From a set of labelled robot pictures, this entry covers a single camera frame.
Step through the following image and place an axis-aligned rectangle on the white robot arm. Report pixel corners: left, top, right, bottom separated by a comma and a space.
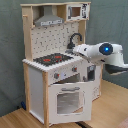
73, 42, 128, 75

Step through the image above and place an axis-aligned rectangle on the left red oven knob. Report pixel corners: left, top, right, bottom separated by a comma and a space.
54, 73, 59, 79

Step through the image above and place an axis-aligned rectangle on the grey range hood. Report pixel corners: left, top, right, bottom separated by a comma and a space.
35, 5, 64, 27

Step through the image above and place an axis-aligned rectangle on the grey toy sink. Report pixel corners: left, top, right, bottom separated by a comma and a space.
65, 49, 77, 56

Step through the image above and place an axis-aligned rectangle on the white cupboard door with dispenser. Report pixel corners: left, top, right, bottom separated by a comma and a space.
80, 60, 102, 100

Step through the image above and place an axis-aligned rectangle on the black toy faucet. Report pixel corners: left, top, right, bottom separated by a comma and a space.
66, 32, 83, 50

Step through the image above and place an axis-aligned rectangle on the wooden toy kitchen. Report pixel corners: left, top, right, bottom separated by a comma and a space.
19, 1, 107, 127

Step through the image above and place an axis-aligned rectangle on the white oven door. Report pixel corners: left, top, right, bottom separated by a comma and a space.
49, 82, 93, 124

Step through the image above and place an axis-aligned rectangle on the black toy stove top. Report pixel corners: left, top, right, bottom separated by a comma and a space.
34, 53, 71, 67

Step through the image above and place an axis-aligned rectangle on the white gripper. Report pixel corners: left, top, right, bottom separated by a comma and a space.
73, 44, 90, 58

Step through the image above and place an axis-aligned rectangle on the toy microwave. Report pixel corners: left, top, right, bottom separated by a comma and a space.
66, 3, 90, 21

